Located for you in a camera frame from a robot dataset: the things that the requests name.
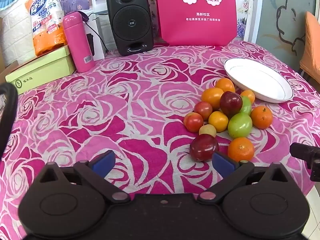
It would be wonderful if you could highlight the green apple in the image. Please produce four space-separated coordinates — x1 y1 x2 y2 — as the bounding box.
227 113 253 138

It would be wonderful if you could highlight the orange covered chair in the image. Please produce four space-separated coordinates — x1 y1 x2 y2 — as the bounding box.
299 11 320 83

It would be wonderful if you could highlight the large orange citrus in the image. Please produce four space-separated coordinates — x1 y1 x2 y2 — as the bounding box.
201 87 225 111
215 78 236 93

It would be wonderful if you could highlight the black cable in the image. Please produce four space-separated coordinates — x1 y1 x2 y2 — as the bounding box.
82 11 110 55

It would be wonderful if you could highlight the red tomato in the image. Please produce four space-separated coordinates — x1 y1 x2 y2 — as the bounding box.
194 101 213 120

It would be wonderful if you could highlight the frosted cartoon glass door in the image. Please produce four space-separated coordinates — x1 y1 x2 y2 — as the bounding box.
255 0 320 63

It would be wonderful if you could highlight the cardboard box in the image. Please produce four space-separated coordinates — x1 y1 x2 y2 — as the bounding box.
0 60 19 83

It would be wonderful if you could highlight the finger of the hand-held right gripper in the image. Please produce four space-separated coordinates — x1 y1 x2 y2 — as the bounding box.
289 142 320 181

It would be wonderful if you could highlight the orange paper cup package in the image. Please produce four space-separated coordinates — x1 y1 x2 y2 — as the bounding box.
24 0 67 57

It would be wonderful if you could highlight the black strap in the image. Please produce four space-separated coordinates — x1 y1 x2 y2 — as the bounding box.
0 82 18 160

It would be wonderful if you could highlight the white plate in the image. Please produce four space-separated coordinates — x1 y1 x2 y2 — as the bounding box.
223 58 294 103

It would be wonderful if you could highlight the pink bottle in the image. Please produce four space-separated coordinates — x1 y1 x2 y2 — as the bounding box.
62 12 95 73

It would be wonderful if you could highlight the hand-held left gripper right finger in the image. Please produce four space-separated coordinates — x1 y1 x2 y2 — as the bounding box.
197 151 297 204

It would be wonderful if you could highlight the small olive blushed fruit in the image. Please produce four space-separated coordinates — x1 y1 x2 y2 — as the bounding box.
199 124 217 138

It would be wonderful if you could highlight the small orange citrus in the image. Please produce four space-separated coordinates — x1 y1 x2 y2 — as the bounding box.
208 111 229 133
240 90 256 104

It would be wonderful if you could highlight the white product box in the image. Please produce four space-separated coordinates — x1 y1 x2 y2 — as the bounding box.
84 11 105 62

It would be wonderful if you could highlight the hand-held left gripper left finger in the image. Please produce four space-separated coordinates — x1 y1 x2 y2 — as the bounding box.
32 150 132 204

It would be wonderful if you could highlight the pink rose tablecloth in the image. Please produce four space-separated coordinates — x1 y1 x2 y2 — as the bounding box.
0 39 318 240

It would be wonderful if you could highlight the light green box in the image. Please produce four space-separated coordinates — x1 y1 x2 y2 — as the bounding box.
5 45 76 95

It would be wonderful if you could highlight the mandarin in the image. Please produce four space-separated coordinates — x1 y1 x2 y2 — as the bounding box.
250 106 273 130
227 137 255 162

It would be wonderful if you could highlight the red apple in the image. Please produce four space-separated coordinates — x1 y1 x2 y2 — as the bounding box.
183 112 204 133

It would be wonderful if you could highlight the black speaker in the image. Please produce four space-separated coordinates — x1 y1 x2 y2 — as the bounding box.
106 0 154 57

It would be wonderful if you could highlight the pink paper bag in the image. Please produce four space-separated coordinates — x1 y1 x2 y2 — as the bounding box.
154 0 237 47

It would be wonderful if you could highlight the dark red plum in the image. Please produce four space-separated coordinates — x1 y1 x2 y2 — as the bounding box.
189 134 219 162
219 91 243 119

